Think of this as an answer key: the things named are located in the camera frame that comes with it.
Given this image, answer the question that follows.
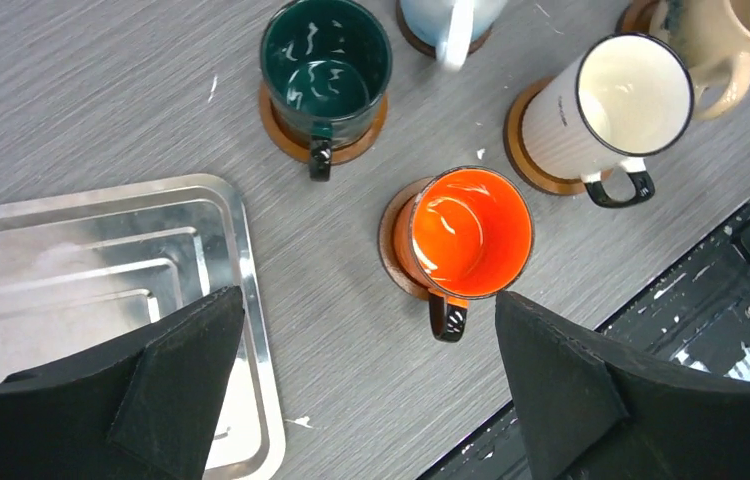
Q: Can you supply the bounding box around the dark walnut coaster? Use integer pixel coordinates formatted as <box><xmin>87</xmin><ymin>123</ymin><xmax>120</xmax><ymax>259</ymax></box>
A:
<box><xmin>395</xmin><ymin>1</ymin><xmax>493</xmax><ymax>58</ymax></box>

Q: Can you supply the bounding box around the dark green mug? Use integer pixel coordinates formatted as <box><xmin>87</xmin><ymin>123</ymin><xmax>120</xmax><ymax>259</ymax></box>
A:
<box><xmin>259</xmin><ymin>0</ymin><xmax>392</xmax><ymax>182</ymax></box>

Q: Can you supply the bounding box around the brown wooden coaster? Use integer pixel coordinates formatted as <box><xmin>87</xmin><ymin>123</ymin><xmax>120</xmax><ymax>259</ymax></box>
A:
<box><xmin>258</xmin><ymin>82</ymin><xmax>389</xmax><ymax>166</ymax></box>
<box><xmin>615</xmin><ymin>0</ymin><xmax>660</xmax><ymax>34</ymax></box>
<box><xmin>503</xmin><ymin>74</ymin><xmax>619</xmax><ymax>196</ymax></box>
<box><xmin>378</xmin><ymin>176</ymin><xmax>436</xmax><ymax>303</ymax></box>

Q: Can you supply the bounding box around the beige mug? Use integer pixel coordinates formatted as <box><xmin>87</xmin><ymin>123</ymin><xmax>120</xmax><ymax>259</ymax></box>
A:
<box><xmin>649</xmin><ymin>0</ymin><xmax>750</xmax><ymax>120</ymax></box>

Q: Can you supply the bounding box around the orange glass mug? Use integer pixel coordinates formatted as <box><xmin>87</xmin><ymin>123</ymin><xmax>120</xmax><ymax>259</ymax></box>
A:
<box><xmin>378</xmin><ymin>166</ymin><xmax>534</xmax><ymax>343</ymax></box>

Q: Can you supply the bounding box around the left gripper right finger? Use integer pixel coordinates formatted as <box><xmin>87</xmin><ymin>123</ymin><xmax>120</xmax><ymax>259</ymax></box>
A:
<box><xmin>495</xmin><ymin>291</ymin><xmax>750</xmax><ymax>479</ymax></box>

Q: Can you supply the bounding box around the white mug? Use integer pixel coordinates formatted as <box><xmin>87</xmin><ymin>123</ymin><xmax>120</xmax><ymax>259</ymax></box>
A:
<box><xmin>399</xmin><ymin>0</ymin><xmax>508</xmax><ymax>71</ymax></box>

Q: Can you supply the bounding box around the metal tray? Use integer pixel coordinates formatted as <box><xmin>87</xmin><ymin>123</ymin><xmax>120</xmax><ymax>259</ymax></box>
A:
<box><xmin>0</xmin><ymin>174</ymin><xmax>286</xmax><ymax>479</ymax></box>

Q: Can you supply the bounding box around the grey speckled mug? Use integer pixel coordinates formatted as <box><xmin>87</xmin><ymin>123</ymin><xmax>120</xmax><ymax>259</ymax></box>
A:
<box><xmin>518</xmin><ymin>33</ymin><xmax>695</xmax><ymax>209</ymax></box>

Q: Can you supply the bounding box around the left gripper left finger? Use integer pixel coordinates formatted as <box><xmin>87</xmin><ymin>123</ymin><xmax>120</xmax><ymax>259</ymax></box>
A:
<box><xmin>0</xmin><ymin>286</ymin><xmax>245</xmax><ymax>479</ymax></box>

